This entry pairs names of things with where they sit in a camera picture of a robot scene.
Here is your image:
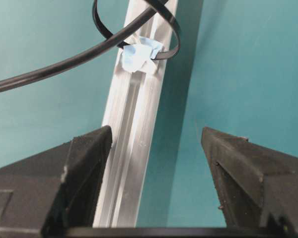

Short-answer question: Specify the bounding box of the aluminium extrusion frame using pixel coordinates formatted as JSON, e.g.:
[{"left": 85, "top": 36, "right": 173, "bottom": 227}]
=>
[{"left": 93, "top": 0, "right": 205, "bottom": 229}]

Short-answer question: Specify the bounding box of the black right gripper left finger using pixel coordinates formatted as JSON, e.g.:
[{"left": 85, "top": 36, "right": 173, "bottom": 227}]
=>
[{"left": 0, "top": 126, "right": 112, "bottom": 238}]

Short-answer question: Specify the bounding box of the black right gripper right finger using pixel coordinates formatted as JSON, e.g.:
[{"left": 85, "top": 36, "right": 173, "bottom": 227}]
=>
[{"left": 201, "top": 127, "right": 298, "bottom": 238}]

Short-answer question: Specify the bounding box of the black USB cable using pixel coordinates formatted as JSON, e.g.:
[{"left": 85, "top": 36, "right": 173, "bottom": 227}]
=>
[{"left": 0, "top": 0, "right": 172, "bottom": 95}]

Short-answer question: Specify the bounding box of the blue tape piece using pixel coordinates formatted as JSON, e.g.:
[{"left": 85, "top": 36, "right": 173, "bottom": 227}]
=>
[{"left": 120, "top": 34, "right": 164, "bottom": 75}]

